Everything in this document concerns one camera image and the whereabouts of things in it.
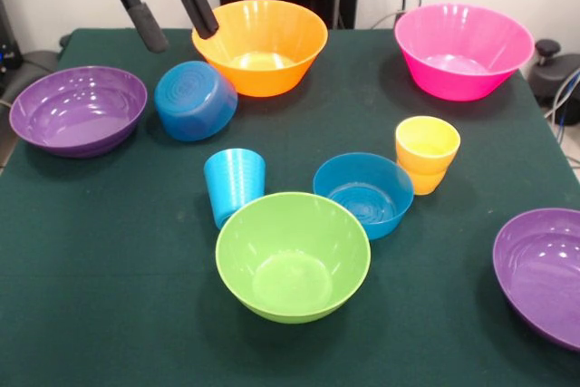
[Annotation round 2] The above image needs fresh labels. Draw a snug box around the orange plastic bowl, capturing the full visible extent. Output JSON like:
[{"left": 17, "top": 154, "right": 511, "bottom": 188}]
[{"left": 191, "top": 0, "right": 329, "bottom": 98}]

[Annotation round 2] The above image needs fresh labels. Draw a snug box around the small blue plastic bowl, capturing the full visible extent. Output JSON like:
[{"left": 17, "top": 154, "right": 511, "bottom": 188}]
[
  {"left": 153, "top": 60, "right": 239, "bottom": 142},
  {"left": 312, "top": 152, "right": 415, "bottom": 241}
]

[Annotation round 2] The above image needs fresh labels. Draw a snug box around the blue plastic cup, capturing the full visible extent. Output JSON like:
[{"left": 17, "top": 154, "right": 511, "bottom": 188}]
[{"left": 203, "top": 148, "right": 266, "bottom": 231}]

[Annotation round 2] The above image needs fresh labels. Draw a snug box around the green plastic bowl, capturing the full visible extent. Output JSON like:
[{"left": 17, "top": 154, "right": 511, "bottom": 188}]
[{"left": 215, "top": 191, "right": 372, "bottom": 325}]

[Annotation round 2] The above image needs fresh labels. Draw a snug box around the pink plastic bowl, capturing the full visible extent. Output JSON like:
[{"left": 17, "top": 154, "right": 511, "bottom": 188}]
[{"left": 393, "top": 3, "right": 536, "bottom": 102}]

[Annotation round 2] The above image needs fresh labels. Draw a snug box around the purple plastic bowl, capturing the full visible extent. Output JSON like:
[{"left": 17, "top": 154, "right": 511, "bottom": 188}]
[
  {"left": 8, "top": 65, "right": 149, "bottom": 160},
  {"left": 492, "top": 208, "right": 580, "bottom": 353}
]

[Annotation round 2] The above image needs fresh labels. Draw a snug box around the grey rounded base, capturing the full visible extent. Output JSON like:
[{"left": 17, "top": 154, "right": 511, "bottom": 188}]
[{"left": 17, "top": 49, "right": 63, "bottom": 84}]

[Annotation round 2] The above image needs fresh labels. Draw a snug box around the black equipment box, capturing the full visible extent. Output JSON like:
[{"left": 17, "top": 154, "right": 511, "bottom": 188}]
[{"left": 0, "top": 0, "right": 24, "bottom": 93}]

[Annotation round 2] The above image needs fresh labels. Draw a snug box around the yellow plastic cup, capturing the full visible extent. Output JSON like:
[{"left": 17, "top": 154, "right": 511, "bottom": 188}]
[{"left": 394, "top": 115, "right": 462, "bottom": 197}]

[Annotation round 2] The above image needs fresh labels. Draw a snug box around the dark green tablecloth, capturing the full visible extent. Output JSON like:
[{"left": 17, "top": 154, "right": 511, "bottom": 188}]
[{"left": 0, "top": 26, "right": 580, "bottom": 387}]

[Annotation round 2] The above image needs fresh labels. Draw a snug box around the black clamp with knob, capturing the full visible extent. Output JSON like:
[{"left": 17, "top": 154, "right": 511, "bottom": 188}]
[{"left": 527, "top": 38, "right": 580, "bottom": 105}]

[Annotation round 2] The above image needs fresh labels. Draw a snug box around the bundle of light cables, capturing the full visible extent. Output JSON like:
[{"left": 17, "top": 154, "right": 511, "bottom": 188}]
[{"left": 543, "top": 67, "right": 580, "bottom": 169}]

